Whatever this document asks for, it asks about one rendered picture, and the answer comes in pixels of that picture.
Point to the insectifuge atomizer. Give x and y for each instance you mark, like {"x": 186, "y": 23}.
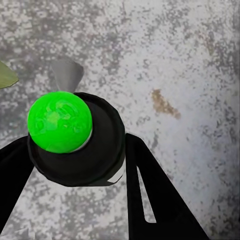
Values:
{"x": 76, "y": 139}

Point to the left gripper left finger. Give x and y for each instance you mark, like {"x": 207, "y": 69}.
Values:
{"x": 15, "y": 170}

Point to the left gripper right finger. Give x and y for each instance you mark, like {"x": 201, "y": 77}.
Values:
{"x": 174, "y": 220}

